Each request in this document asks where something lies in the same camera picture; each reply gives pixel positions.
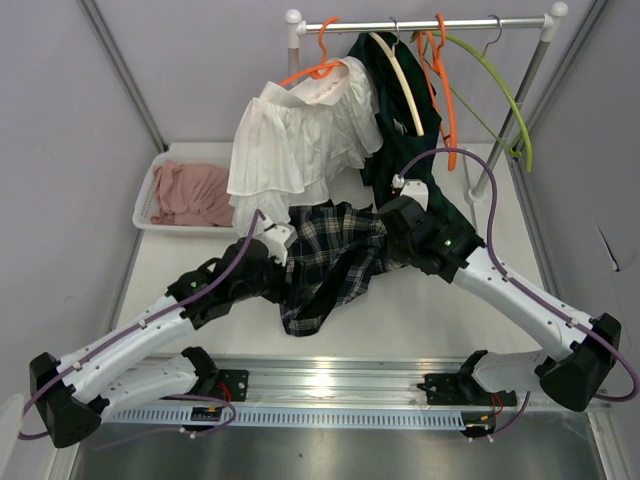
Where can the cream hanger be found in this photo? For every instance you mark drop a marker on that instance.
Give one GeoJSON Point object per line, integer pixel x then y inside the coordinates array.
{"type": "Point", "coordinates": [389, 52]}

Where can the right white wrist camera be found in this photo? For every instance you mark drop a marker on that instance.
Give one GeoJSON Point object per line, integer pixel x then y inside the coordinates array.
{"type": "Point", "coordinates": [414, 189]}

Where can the empty orange hanger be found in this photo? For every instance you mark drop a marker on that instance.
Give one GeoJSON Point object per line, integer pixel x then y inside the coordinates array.
{"type": "Point", "coordinates": [445, 100]}

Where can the dark green plaid skirt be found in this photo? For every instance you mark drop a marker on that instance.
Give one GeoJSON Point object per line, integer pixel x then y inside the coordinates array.
{"type": "Point", "coordinates": [401, 142]}

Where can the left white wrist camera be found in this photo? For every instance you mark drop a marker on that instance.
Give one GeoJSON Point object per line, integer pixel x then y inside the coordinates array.
{"type": "Point", "coordinates": [277, 237]}

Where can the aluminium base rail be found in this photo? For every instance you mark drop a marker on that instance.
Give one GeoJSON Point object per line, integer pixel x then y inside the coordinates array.
{"type": "Point", "coordinates": [331, 382]}

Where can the pink garment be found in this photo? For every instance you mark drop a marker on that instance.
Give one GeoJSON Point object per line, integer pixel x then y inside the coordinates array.
{"type": "Point", "coordinates": [191, 195]}

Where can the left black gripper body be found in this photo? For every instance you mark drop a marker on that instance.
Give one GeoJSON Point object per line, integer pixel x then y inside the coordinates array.
{"type": "Point", "coordinates": [269, 283]}

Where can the white ruffled dress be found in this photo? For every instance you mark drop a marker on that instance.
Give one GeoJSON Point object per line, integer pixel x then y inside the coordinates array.
{"type": "Point", "coordinates": [291, 143]}

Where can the white plastic basket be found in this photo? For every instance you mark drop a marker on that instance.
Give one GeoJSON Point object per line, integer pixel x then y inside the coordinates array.
{"type": "Point", "coordinates": [216, 153]}

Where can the navy white plaid skirt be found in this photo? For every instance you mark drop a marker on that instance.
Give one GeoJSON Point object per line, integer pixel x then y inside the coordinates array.
{"type": "Point", "coordinates": [342, 248]}

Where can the lime green hanger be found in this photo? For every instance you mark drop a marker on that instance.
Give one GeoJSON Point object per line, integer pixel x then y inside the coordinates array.
{"type": "Point", "coordinates": [514, 108]}

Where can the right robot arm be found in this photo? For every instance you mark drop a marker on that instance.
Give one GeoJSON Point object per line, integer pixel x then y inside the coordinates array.
{"type": "Point", "coordinates": [576, 351]}

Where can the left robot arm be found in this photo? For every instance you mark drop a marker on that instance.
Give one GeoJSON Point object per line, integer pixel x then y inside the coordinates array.
{"type": "Point", "coordinates": [75, 393]}

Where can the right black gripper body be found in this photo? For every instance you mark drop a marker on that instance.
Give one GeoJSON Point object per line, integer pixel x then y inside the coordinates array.
{"type": "Point", "coordinates": [398, 252]}

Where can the slotted cable duct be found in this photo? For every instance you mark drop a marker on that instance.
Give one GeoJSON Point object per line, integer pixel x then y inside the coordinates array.
{"type": "Point", "coordinates": [248, 416]}

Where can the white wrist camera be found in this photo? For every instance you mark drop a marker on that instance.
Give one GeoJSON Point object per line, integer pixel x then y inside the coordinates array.
{"type": "Point", "coordinates": [414, 189]}
{"type": "Point", "coordinates": [277, 237]}

